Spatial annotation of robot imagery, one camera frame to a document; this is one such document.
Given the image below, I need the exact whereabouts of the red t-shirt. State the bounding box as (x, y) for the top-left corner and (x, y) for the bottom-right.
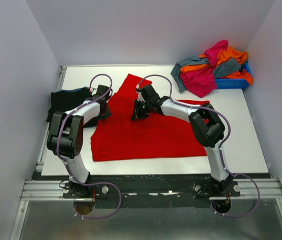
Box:
(91, 74), (207, 162)

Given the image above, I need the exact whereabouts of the orange t-shirt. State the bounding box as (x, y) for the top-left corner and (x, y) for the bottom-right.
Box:
(180, 46), (254, 86)

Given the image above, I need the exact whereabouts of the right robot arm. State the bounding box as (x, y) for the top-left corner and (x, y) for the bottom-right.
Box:
(131, 85), (233, 196)

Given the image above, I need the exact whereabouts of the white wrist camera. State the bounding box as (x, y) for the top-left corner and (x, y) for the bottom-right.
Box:
(88, 87), (97, 96)
(136, 85), (145, 102)

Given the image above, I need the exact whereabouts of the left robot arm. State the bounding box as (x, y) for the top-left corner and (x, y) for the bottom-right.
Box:
(47, 85), (111, 198)

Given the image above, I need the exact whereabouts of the magenta t-shirt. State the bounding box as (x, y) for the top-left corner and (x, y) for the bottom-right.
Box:
(179, 40), (228, 98)

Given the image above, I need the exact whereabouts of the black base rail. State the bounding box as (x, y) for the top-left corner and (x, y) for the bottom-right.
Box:
(62, 174), (240, 209)

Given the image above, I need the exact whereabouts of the grey-blue t-shirt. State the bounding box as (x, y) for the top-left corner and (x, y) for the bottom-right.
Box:
(171, 56), (241, 96)

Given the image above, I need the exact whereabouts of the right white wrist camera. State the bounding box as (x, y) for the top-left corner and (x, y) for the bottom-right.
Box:
(136, 85), (145, 102)

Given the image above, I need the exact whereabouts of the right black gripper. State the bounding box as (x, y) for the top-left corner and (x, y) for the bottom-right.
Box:
(130, 99), (151, 122)

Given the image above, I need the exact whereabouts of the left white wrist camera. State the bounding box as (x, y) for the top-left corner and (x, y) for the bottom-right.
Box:
(88, 87), (97, 96)

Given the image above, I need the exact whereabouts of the black t-shirt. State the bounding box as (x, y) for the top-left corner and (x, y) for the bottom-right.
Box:
(46, 91), (92, 123)

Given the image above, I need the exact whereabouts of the blue plastic bin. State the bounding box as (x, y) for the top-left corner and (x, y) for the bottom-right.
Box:
(213, 58), (254, 90)

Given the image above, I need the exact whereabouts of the blue t-shirt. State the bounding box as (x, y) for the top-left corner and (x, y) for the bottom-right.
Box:
(59, 86), (90, 93)

